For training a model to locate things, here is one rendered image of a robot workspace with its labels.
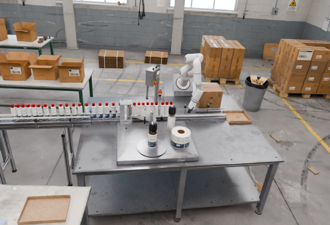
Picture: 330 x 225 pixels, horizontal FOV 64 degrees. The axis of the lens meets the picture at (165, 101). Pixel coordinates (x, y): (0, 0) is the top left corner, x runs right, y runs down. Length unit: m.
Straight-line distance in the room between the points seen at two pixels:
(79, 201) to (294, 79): 5.22
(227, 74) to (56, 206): 5.15
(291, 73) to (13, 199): 5.52
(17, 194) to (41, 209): 0.28
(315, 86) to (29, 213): 5.97
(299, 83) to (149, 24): 4.49
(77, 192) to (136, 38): 6.57
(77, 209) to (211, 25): 7.10
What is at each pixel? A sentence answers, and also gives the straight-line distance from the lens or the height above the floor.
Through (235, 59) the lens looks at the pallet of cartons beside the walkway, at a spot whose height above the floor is 0.62.
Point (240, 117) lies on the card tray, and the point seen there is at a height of 0.83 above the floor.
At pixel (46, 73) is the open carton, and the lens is 4.59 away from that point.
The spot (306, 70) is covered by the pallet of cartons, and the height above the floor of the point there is 0.69.
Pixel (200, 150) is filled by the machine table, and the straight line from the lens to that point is 2.88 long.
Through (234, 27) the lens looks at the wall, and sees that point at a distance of 8.73.
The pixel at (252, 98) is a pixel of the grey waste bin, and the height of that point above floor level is 0.30.
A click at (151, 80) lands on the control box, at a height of 1.36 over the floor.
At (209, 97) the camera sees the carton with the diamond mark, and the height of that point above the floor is 1.04.
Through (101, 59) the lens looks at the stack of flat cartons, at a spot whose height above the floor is 0.24.
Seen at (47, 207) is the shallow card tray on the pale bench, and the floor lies 0.80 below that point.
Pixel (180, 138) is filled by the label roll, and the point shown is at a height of 1.01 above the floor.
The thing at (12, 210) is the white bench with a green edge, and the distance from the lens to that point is 2.51.
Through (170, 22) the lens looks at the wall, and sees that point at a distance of 8.38.
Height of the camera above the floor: 2.57
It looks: 28 degrees down
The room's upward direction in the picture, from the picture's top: 4 degrees clockwise
